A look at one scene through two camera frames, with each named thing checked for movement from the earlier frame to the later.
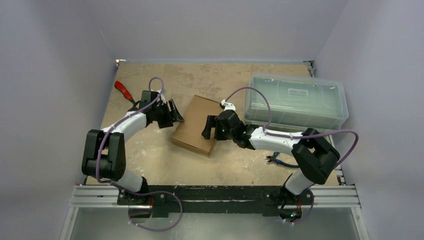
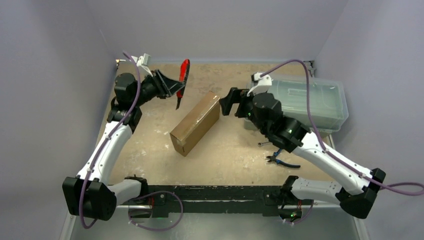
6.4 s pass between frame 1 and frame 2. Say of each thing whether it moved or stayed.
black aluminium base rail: stayed
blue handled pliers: stayed
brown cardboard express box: moved
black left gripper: moved
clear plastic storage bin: stayed
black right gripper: moved
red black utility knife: moved
